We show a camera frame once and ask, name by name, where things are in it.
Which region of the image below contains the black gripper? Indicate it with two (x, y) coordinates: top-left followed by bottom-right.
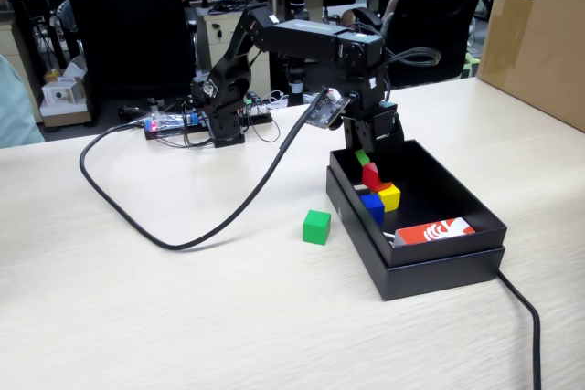
(343, 96), (406, 168)

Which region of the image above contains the red wooden cube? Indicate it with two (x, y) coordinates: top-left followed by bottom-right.
(360, 161), (394, 194)

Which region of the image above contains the yellow wooden cube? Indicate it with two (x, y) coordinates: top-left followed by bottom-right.
(377, 183), (402, 214)

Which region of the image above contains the blue wooden cube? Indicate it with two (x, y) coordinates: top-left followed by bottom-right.
(358, 193), (386, 227)

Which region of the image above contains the green wooden cube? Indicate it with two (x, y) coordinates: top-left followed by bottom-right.
(302, 208), (333, 246)

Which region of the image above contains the black cardboard box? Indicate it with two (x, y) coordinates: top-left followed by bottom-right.
(324, 138), (509, 302)

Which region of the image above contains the large brown cardboard box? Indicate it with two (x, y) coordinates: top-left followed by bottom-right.
(475, 0), (585, 133)

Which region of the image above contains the red white printed card pack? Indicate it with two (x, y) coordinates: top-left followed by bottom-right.
(393, 216), (477, 249)

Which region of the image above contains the electronics control board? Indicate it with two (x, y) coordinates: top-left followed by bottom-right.
(144, 111), (274, 142)

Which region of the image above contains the black mesh office chair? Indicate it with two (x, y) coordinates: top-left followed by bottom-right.
(58, 0), (199, 127)
(348, 0), (495, 90)

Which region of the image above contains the beige drawer cabinet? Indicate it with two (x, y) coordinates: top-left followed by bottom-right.
(195, 9), (272, 111)

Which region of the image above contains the blue controller circuit board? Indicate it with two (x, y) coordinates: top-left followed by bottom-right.
(143, 110), (207, 132)

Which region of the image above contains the small white carton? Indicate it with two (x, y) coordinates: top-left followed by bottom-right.
(39, 76), (90, 129)

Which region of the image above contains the light teal shirt person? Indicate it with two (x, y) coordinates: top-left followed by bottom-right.
(0, 55), (46, 150)

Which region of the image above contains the bare camera circuit board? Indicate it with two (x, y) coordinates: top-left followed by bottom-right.
(304, 90), (353, 132)

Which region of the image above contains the black servo wire bundle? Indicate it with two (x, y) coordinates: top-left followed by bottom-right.
(382, 46), (443, 69)

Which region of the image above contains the thin black wire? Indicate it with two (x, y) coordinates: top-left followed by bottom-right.
(180, 97), (282, 149)

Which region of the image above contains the thick black cable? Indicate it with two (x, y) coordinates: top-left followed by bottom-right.
(78, 104), (322, 252)
(496, 269), (543, 390)

